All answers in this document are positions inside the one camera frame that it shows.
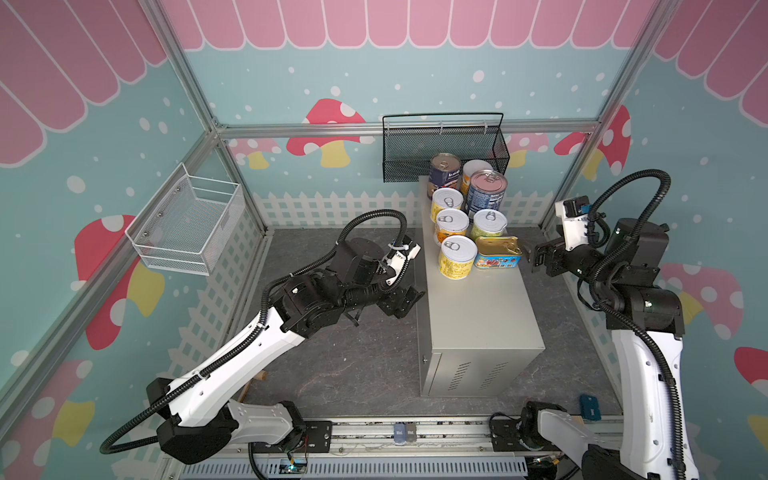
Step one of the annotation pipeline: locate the gold rectangular spam tin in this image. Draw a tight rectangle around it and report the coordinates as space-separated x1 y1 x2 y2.
474 236 522 269

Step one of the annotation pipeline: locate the green can white lid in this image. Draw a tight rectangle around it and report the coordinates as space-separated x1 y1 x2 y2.
469 209 508 240

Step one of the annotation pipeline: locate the blue label tin can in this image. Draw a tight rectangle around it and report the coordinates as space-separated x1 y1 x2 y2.
466 170 508 219

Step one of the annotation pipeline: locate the orange green plastic-lid can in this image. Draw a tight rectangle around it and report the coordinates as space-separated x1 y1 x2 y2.
459 159 493 196

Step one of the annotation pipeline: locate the dark blue red label can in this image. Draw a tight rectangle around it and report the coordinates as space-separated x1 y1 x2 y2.
427 153 461 199

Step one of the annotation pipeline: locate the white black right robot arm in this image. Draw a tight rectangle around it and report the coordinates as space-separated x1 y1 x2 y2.
516 222 700 479

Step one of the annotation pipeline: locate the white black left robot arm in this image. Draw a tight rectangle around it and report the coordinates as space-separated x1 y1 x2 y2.
148 238 423 465

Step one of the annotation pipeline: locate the grey metal cabinet counter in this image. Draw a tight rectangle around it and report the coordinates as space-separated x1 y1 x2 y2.
414 177 545 397

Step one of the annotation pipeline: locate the teal object on floor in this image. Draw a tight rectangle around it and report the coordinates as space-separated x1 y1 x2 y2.
579 394 602 422

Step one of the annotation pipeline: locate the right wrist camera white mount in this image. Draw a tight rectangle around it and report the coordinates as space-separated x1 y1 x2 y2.
555 196 591 251

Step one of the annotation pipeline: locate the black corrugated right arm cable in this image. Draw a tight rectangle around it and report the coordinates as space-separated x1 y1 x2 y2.
586 169 688 480

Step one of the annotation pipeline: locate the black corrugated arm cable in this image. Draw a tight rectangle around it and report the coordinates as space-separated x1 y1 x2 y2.
98 208 415 455
586 169 688 480

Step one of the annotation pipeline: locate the small blue device on rail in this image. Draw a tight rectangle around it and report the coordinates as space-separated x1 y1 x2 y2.
393 422 418 446

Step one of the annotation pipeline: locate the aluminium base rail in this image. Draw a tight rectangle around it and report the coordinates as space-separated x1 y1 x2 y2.
254 413 584 462

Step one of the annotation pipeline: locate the black wire mesh basket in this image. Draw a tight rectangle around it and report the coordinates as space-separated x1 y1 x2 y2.
381 112 510 183

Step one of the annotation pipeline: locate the white slotted cable duct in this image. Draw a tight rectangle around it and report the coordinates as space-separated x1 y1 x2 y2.
179 458 529 480

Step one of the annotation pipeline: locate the white wire mesh basket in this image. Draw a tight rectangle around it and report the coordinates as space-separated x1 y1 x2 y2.
125 164 245 276

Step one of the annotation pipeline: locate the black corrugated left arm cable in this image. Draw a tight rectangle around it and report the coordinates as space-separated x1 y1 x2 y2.
98 208 415 455

